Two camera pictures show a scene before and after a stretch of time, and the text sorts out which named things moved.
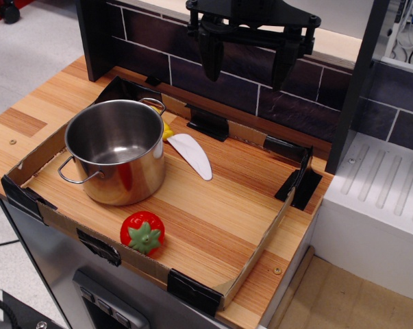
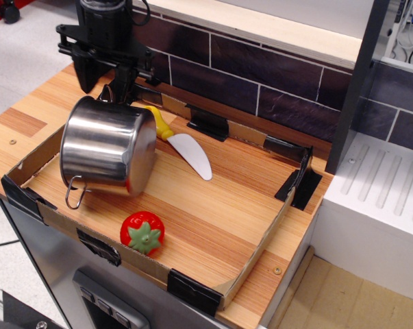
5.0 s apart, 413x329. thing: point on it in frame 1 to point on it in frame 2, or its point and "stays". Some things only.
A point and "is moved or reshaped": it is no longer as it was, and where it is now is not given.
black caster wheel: [9, 11] stays
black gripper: [272, 21] to [105, 32]
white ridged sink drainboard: [371, 221] stays
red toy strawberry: [143, 231] stays
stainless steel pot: [118, 151] is moved or reshaped
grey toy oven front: [92, 291] stays
